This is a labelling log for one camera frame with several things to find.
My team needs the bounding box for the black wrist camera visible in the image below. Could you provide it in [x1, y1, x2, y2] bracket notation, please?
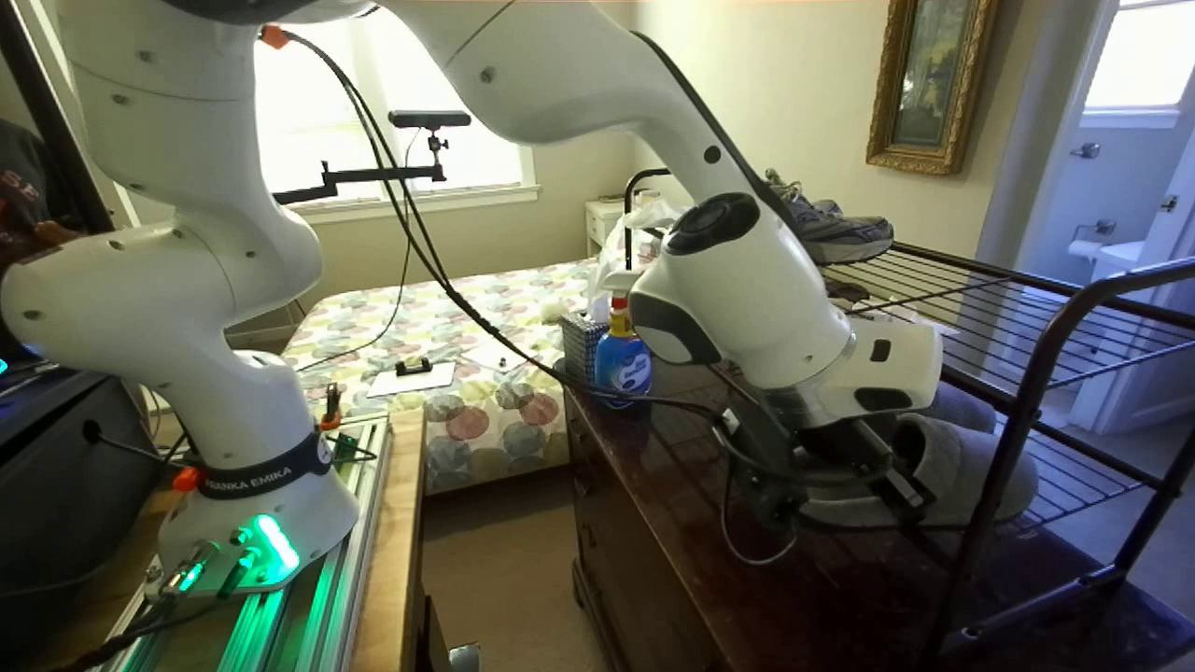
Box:
[711, 395, 814, 533]

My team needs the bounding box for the black stereo camera bar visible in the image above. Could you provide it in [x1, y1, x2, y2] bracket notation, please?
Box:
[384, 110, 474, 135]

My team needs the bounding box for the floral quilt bed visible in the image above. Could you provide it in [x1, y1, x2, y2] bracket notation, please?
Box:
[280, 256, 612, 502]

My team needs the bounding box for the green-lit metal base plate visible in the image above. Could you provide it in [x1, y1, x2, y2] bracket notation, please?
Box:
[72, 416, 397, 672]

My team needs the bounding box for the white and blue sneaker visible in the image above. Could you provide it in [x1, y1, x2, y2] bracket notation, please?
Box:
[759, 167, 901, 268]

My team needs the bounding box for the white panel door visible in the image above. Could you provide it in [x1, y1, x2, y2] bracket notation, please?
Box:
[1018, 110, 1195, 442]

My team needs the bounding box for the black metal shoe rack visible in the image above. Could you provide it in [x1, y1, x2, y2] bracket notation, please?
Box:
[614, 160, 1195, 665]

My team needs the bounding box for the white paper sheet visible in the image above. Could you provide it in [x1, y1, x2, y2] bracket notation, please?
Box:
[364, 359, 460, 399]

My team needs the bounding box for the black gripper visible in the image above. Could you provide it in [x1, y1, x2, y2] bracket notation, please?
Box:
[796, 416, 938, 524]

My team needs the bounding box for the light wooden robot table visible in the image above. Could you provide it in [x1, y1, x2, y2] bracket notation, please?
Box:
[346, 405, 428, 672]

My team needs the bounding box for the gold framed picture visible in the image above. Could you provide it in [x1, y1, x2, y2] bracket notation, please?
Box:
[861, 0, 1003, 178]

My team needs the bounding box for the bright window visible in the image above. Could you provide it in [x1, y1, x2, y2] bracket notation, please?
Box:
[246, 0, 545, 227]

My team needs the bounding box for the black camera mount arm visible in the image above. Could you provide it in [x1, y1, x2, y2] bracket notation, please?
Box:
[271, 127, 450, 209]

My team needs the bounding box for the black controller box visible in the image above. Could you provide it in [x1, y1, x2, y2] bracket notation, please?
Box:
[0, 359, 170, 628]

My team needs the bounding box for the person in dark clothing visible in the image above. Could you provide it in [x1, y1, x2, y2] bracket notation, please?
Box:
[0, 116, 90, 292]

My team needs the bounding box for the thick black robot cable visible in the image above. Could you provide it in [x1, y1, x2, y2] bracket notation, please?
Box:
[258, 23, 751, 435]

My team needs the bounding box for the grey felt slipper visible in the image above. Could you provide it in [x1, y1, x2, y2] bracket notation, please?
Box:
[796, 411, 1041, 533]
[924, 381, 1003, 436]

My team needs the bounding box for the dark wooden dresser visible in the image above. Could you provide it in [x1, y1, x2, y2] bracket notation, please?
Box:
[561, 321, 1195, 672]

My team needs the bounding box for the blue spray bottle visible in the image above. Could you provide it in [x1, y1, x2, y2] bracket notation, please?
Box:
[586, 292, 657, 416]

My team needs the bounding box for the thin black cable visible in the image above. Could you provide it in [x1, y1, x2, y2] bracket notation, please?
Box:
[294, 127, 423, 377]

